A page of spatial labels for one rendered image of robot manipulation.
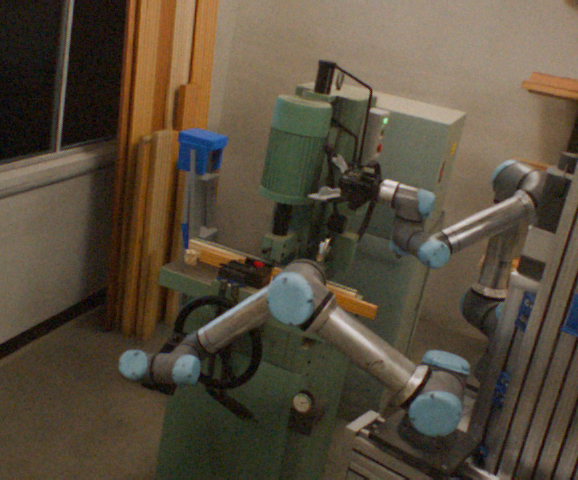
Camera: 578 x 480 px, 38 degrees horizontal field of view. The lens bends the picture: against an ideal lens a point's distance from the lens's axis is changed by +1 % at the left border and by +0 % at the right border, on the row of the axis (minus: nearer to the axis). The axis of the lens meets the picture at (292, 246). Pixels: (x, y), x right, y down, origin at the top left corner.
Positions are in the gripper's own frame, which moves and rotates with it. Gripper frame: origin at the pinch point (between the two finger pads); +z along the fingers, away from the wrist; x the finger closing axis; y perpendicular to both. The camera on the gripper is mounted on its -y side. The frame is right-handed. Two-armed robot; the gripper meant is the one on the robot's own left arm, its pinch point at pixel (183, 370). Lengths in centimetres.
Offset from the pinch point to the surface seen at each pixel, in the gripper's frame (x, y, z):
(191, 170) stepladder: -58, -73, 70
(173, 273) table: -20.5, -26.6, 12.2
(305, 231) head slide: 11, -55, 25
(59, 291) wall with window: -123, -8, 123
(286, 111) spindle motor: 3, -81, -10
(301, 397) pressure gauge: 32.0, -5.4, 16.7
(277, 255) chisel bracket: 8.5, -43.6, 15.7
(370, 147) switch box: 21, -90, 26
